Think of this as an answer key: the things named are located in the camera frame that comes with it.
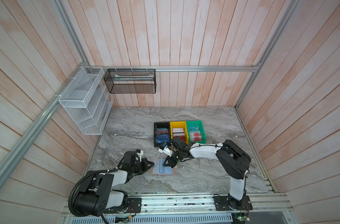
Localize tan leather card holder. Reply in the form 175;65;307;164
150;158;175;175

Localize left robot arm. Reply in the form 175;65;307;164
68;149;154;224

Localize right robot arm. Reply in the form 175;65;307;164
159;136;251;211

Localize red and white cards stack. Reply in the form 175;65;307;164
172;128;186;141

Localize clear cards with red circles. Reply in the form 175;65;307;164
188;126;202;141

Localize blue VIP cards stack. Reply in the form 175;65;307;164
155;128;170;143

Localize green plastic bin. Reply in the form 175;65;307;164
186;120;206;144

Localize yellow plastic bin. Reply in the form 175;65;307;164
170;121;189;144

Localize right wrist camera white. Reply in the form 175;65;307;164
158;143;173;157

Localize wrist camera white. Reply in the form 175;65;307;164
135;149;144;163
158;143;173;157

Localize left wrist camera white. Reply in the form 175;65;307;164
135;149;144;163

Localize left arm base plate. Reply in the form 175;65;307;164
104;197;142;214

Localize aluminium front rail frame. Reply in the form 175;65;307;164
61;192;299;224

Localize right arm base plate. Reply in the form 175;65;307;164
213;194;253;211

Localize white wire mesh shelf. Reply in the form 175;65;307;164
59;66;114;135

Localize black wire mesh basket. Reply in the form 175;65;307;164
103;68;156;94

